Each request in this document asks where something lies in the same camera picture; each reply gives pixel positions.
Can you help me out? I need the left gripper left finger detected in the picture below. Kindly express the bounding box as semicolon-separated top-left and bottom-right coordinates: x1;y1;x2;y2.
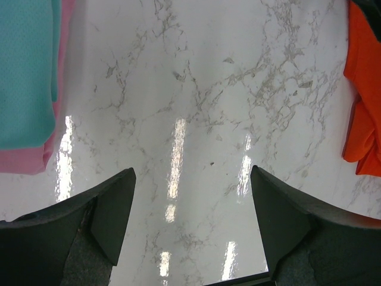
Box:
1;168;136;285

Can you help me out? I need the orange t shirt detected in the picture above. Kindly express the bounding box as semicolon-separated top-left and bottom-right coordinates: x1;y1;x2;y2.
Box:
343;1;380;176

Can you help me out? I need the folded teal t shirt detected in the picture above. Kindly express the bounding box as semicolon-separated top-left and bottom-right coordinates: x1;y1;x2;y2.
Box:
1;1;61;150

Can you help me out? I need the folded pink t shirt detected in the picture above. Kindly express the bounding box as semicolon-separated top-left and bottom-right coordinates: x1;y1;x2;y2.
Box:
1;1;75;175

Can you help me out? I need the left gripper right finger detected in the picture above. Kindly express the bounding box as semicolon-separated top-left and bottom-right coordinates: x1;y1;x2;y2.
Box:
251;166;380;285

